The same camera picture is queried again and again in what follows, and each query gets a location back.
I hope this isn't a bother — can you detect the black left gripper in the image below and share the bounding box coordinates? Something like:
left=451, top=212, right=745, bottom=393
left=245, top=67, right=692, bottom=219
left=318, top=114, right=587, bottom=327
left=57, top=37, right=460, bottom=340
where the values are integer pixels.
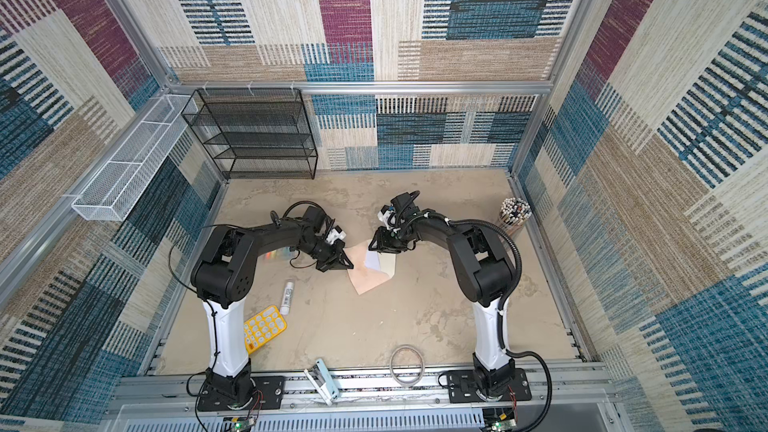
left=300, top=238, right=354, bottom=271

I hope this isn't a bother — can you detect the pink envelope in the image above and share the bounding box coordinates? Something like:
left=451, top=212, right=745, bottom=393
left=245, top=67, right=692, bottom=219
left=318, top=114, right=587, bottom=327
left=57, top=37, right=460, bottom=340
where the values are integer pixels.
left=345, top=242, right=396, bottom=295

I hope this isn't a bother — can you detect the white letter with green border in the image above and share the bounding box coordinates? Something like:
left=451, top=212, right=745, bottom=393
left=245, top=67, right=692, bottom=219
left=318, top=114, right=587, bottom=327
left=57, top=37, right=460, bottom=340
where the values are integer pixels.
left=364, top=251, right=384, bottom=272

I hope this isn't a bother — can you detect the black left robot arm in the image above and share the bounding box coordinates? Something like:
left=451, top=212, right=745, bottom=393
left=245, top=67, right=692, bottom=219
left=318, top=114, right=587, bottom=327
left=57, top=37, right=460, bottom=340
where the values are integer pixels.
left=191, top=201, right=353, bottom=410

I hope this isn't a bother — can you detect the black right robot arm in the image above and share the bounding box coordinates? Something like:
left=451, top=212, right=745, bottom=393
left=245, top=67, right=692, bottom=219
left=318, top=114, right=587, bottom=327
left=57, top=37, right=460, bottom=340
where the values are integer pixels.
left=369, top=191, right=532, bottom=399

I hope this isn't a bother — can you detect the pack of coloured markers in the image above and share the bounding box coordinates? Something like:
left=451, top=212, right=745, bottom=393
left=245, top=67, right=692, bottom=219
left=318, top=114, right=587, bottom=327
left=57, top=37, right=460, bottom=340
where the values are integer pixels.
left=262, top=247, right=297, bottom=261

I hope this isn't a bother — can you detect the white glue stick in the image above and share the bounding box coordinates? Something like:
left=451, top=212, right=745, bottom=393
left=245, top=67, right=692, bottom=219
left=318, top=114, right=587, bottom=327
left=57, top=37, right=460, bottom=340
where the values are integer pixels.
left=280, top=281, right=295, bottom=316

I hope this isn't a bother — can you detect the yellow calculator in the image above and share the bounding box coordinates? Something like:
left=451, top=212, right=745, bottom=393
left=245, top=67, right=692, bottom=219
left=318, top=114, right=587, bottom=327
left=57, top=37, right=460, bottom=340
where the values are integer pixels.
left=243, top=305, right=287, bottom=354

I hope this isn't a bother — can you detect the light blue stapler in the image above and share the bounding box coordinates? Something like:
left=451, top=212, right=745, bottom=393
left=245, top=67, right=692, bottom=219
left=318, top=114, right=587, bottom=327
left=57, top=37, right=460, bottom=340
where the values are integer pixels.
left=303, top=358, right=340, bottom=406

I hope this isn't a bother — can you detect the cup of pencils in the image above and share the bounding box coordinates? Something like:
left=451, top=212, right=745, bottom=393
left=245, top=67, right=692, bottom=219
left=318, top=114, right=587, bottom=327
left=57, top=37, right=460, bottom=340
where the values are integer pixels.
left=497, top=197, right=532, bottom=237

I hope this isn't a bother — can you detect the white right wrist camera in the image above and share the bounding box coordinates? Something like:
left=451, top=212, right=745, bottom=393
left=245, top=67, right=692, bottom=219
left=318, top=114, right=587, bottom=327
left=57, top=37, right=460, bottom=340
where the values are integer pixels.
left=377, top=205, right=396, bottom=230

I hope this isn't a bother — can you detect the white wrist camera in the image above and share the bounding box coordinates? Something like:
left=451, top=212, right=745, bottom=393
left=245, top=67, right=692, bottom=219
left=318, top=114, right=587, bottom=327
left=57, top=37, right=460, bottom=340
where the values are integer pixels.
left=325, top=225, right=346, bottom=245
left=377, top=205, right=396, bottom=230

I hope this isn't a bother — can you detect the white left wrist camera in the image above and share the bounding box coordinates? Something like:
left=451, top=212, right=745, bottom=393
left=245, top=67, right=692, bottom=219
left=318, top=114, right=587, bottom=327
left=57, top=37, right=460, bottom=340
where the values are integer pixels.
left=325, top=225, right=346, bottom=245

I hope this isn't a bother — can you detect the coiled white cable ring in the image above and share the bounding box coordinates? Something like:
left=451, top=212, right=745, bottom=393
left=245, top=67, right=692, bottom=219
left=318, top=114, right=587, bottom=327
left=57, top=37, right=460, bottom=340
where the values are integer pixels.
left=388, top=344, right=427, bottom=388

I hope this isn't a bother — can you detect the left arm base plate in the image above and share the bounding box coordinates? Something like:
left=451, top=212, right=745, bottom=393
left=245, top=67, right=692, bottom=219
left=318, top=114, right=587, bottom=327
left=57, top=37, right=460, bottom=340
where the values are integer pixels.
left=195, top=374, right=285, bottom=412

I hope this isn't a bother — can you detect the black wire shelf rack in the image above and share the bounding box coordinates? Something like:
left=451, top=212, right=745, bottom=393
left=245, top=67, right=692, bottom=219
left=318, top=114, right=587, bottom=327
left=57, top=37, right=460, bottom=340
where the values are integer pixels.
left=181, top=88, right=318, bottom=180

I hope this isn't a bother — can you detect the white wire mesh basket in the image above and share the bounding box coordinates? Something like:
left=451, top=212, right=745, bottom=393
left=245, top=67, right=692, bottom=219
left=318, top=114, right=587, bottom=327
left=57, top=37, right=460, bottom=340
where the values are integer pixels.
left=72, top=94, right=189, bottom=222

